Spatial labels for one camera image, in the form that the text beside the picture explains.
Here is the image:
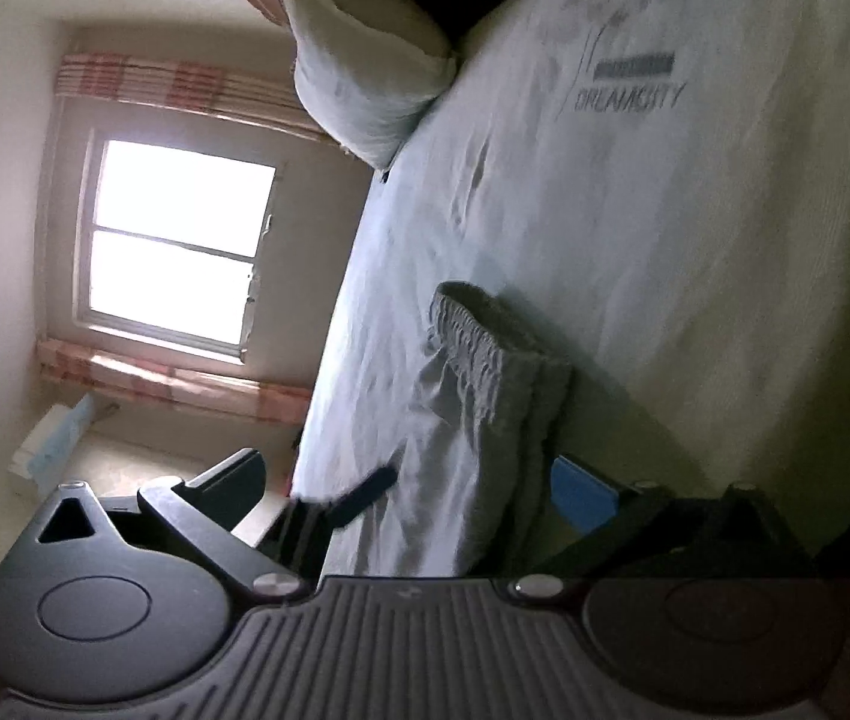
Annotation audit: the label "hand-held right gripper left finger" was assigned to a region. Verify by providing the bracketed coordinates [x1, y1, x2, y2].
[35, 448, 306, 605]

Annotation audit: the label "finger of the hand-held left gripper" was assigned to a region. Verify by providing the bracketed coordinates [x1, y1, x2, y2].
[267, 466, 399, 583]

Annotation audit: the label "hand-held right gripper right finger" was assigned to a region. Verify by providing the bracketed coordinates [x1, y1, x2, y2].
[507, 454, 822, 607]

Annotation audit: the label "light grey pants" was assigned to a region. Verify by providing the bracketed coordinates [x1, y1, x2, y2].
[365, 281, 572, 578]

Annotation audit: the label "window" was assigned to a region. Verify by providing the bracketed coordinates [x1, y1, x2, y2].
[76, 127, 283, 365]

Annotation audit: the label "bed with striped sheet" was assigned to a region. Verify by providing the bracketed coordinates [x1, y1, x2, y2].
[290, 0, 850, 578]

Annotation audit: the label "pale printed pillow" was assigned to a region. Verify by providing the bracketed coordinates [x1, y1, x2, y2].
[275, 0, 459, 170]

